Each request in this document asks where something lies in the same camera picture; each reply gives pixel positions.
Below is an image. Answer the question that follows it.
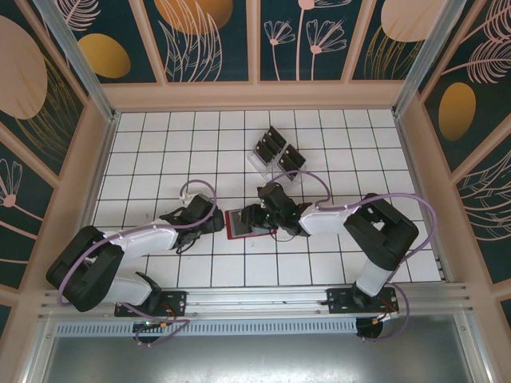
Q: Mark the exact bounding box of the red leather card holder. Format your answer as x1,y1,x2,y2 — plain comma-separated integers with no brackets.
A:
224,207,277,241

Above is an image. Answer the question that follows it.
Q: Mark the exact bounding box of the clear acrylic card stand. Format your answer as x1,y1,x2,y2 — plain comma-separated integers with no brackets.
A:
246,125,308,197

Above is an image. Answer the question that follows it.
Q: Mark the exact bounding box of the black credit card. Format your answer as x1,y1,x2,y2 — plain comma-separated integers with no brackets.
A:
266,125,287,148
276,153,299,176
283,144,307,165
259,133,280,156
253,141,273,165

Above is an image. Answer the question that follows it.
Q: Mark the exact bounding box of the small circuit board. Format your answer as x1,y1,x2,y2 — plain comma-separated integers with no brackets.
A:
133,318,171,333

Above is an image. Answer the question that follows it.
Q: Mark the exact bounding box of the yellow power connector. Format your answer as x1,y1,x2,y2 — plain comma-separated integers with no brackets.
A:
373,310,400,325

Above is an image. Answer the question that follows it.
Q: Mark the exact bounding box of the grey metal sheet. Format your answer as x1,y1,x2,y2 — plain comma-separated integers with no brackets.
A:
23,334,490,383

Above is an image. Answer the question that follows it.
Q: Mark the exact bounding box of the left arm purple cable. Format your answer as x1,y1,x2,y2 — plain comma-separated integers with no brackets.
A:
57,179,219,348

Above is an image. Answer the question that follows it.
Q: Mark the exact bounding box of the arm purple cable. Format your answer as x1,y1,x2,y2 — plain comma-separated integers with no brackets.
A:
259,170,438,343
57,179,219,348

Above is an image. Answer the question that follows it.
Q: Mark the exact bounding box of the aluminium mounting rail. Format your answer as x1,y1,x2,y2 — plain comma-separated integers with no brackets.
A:
39,282,474,320

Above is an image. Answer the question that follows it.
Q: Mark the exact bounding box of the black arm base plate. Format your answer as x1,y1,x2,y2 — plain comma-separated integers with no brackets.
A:
114,290,188,318
326,287,399,316

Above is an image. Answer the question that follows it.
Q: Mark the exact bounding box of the perforated metal cable tray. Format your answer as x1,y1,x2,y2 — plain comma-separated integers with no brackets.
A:
55,318,358,336

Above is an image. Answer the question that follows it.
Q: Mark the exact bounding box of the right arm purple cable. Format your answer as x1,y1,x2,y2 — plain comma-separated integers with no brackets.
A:
259,170,438,343

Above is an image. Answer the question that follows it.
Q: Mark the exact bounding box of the aluminium corner post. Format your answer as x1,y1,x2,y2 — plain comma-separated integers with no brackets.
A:
31,0,121,123
391,0,480,117

